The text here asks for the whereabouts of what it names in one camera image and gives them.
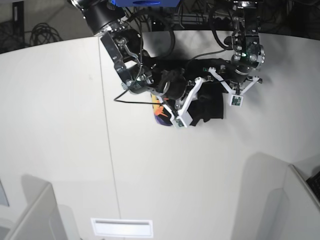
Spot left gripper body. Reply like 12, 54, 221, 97
228, 64, 254, 87

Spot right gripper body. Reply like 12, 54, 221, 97
157, 69, 190, 108

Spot black T-shirt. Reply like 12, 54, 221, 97
151, 58, 230, 127

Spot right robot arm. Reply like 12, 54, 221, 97
68, 0, 198, 109

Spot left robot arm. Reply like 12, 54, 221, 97
208, 0, 265, 87

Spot blue box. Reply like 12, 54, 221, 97
110, 0, 180, 8

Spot black keyboard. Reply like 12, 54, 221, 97
306, 172, 320, 200

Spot white table slot plate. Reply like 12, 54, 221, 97
90, 218, 154, 238

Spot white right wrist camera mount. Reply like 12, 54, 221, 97
156, 77, 209, 129

